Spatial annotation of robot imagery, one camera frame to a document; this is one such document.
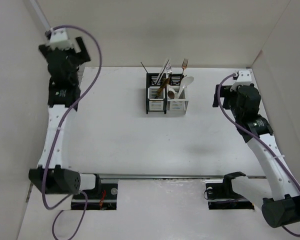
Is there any large white ceramic spoon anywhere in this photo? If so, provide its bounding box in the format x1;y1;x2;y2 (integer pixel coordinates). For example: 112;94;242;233
177;76;195;99

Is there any copper rose-gold fork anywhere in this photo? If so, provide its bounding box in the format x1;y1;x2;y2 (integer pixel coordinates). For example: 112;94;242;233
181;58;189;75

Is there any brown wooden spoon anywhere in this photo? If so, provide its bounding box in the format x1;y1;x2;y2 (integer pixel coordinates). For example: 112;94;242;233
167;90;175;99

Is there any gold knife black handle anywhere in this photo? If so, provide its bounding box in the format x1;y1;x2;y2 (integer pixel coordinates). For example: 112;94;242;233
154;76;170;99

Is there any silver steel fork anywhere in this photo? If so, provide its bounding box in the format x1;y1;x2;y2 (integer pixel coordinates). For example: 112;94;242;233
166;64;173;75

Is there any black chopstick long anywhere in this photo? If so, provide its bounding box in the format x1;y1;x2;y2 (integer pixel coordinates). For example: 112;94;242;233
155;59;171;86

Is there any copper rose-gold knife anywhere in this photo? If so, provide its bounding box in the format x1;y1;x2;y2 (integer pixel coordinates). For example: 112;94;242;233
161;76;171;87

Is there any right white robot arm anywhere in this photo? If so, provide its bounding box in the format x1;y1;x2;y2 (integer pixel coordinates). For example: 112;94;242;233
212;83;300;229

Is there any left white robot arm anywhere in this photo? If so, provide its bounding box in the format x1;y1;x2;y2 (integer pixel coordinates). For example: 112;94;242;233
28;37;102;199

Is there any white slotted utensil container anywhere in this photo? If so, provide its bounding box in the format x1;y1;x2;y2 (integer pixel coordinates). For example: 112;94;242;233
166;73;189;115

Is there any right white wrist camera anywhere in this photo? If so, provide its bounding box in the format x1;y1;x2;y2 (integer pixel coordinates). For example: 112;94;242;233
230;69;252;92

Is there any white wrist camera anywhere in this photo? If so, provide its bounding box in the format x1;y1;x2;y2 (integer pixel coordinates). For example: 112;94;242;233
230;69;252;92
48;28;73;50

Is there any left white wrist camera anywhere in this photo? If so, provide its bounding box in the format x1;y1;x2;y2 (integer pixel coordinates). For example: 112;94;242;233
48;28;73;50

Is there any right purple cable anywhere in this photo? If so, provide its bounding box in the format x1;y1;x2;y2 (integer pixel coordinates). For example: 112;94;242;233
217;72;300;237

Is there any purple cable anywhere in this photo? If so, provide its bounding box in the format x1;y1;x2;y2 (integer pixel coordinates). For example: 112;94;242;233
41;24;103;240
217;72;300;237

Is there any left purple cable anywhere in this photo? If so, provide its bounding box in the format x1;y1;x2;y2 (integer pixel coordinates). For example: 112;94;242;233
41;24;103;240

